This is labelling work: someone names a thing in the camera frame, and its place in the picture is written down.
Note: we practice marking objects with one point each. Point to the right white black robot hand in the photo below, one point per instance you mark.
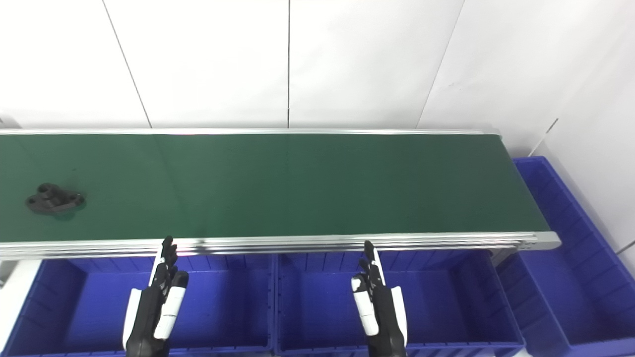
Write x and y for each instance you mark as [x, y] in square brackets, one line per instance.
[382, 317]

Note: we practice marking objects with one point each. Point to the blue plastic bin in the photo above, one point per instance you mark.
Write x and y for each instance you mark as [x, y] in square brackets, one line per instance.
[446, 302]
[560, 277]
[228, 307]

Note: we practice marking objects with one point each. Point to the aluminium conveyor support leg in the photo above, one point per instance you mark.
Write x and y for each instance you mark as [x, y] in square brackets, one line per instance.
[502, 257]

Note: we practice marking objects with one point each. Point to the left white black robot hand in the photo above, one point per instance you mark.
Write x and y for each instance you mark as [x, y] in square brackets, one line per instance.
[151, 312]

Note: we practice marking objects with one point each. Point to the black flanged machine part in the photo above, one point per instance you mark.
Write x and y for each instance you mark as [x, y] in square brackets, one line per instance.
[52, 199]

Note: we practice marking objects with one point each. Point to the green conveyor belt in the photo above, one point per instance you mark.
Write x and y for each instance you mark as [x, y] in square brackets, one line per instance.
[297, 183]
[297, 246]

